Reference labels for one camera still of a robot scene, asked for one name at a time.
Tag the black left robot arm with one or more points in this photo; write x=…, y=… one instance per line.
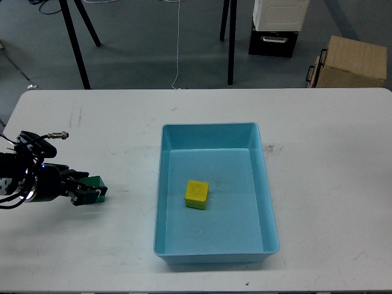
x=25, y=177

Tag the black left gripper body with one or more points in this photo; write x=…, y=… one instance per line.
x=49, y=183

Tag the black table leg right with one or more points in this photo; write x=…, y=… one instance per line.
x=232, y=37

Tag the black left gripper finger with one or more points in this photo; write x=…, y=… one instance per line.
x=87, y=196
x=71, y=174

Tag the green cube block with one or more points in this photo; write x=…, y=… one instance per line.
x=95, y=181

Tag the blue plastic box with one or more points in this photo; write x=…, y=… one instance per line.
x=238, y=224

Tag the black table leg left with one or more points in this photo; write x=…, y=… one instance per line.
x=74, y=43

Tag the black table leg rear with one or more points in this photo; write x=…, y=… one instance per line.
x=224, y=17

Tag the yellow cube block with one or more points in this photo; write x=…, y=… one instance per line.
x=196, y=194

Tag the black drawer box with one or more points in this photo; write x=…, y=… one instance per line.
x=272, y=43

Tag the black table leg slanted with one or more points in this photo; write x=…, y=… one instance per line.
x=88, y=23

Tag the black table leg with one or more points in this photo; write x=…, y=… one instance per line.
x=232, y=37
x=74, y=43
x=224, y=17

